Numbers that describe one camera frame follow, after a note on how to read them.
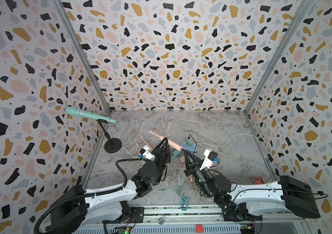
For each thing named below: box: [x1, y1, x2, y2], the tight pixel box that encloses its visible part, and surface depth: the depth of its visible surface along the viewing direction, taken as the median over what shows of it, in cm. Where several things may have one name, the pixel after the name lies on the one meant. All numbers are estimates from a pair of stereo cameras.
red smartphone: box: [252, 175, 265, 185], surface depth 87 cm
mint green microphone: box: [65, 106, 117, 124], surface depth 76 cm
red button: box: [195, 224, 204, 234], surface depth 73 cm
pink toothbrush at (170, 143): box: [147, 130, 183, 152], surface depth 69 cm
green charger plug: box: [186, 138, 193, 147], surface depth 97 cm
